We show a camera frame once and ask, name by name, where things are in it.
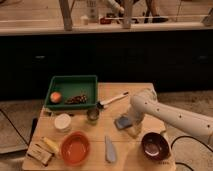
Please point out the white handled brush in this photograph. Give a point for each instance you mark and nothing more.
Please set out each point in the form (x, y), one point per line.
(103, 104)

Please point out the dark brown bowl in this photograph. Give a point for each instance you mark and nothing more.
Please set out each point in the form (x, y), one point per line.
(155, 147)

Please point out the grey blue spatula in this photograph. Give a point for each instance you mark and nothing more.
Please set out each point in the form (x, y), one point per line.
(110, 151)

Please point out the orange plastic bowl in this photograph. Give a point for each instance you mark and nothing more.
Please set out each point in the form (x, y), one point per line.
(75, 149)

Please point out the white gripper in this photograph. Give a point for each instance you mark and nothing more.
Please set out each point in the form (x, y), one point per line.
(136, 118)

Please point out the orange peach fruit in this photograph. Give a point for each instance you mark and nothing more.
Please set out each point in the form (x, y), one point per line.
(55, 97)

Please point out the yellow banana toy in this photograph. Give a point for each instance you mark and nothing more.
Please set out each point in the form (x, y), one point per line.
(52, 145)

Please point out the red object background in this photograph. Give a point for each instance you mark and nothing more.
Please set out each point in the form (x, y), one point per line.
(105, 21)

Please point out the brown grape bunch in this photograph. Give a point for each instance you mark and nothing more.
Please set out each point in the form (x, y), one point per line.
(76, 99)

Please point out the green plastic tray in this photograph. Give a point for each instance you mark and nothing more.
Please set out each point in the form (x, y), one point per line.
(71, 86)

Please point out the white paper cup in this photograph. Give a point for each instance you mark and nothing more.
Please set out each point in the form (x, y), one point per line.
(62, 122)

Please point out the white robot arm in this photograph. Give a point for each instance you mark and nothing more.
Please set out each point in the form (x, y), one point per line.
(198, 125)

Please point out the wooden block toy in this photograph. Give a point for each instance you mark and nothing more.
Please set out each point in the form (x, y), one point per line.
(40, 154)

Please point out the small metal cup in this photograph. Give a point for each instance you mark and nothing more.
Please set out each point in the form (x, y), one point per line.
(93, 114)

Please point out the blue sponge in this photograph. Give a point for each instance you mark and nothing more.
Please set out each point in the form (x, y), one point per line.
(122, 123)

